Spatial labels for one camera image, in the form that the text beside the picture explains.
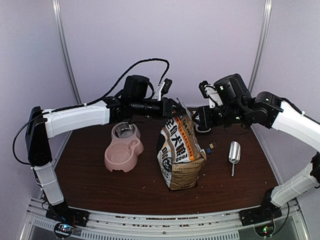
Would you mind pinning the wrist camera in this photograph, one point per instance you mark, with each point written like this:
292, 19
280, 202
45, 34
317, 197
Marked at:
209, 92
162, 89

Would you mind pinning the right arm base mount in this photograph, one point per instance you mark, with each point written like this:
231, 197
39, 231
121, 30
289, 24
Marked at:
263, 216

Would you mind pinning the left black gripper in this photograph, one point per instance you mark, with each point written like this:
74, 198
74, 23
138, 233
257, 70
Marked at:
167, 107

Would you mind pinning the dog food bag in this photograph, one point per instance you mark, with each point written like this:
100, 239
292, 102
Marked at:
179, 154

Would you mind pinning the front aluminium rail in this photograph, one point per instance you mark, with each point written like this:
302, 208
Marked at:
223, 225

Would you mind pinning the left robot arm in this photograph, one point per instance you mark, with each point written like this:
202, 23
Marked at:
46, 124

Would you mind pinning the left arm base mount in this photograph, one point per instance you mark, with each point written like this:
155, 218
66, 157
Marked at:
68, 219

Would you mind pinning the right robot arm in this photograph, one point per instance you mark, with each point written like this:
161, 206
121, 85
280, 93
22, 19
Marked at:
230, 102

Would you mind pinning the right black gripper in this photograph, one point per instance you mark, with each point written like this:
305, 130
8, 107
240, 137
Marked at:
214, 125

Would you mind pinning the aluminium frame post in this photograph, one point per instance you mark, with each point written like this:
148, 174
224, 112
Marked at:
56, 5
263, 35

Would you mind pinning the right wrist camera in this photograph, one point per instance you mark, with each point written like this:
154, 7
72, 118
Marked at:
209, 92

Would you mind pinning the left aluminium frame post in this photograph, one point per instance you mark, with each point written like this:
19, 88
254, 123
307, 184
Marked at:
56, 5

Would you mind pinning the metal scoop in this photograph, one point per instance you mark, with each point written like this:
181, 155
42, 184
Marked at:
234, 155

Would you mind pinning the right aluminium frame post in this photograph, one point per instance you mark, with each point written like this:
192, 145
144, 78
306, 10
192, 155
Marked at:
263, 35

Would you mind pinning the pink double pet bowl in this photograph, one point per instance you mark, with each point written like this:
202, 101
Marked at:
122, 153

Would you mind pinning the steel bowl insert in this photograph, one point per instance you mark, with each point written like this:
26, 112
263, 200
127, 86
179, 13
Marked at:
124, 130

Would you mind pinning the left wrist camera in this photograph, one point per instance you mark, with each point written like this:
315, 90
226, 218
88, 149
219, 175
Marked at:
162, 89

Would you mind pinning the yellow binder clip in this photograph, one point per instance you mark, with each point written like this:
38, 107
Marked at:
212, 145

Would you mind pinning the patterned ceramic mug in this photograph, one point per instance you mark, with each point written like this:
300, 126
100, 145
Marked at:
198, 128

